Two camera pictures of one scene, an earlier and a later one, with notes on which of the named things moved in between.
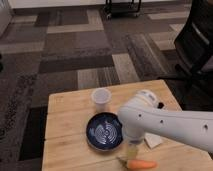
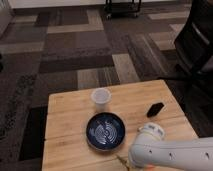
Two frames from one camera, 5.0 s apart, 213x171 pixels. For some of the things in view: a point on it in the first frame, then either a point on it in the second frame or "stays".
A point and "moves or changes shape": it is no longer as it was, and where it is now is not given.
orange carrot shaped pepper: (141, 164) moves or changes shape
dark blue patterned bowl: (104, 131) stays
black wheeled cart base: (113, 9) stays
